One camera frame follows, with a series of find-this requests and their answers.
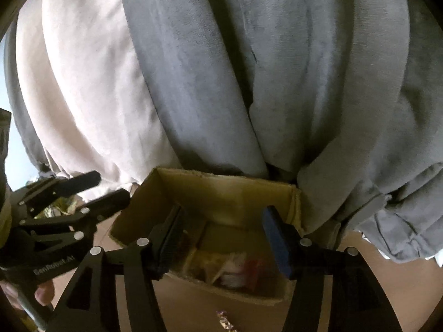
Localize person's left hand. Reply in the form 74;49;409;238
0;278;56;310

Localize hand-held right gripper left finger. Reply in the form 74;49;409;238
45;203;186;332

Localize white pink snack packet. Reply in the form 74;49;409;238
215;252;250;287

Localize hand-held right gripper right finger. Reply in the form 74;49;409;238
261;206;398;332

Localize beige curtain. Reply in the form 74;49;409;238
16;0;181;194

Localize pale yellow snack packet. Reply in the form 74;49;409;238
187;249;229;283

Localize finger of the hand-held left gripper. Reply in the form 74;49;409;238
20;189;131;250
12;170;102;216

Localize red snack packet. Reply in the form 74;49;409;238
242;259;275;289

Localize shiny candy wrapper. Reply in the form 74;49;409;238
215;310;238;332

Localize brown cardboard box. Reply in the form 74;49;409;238
110;168;307;307

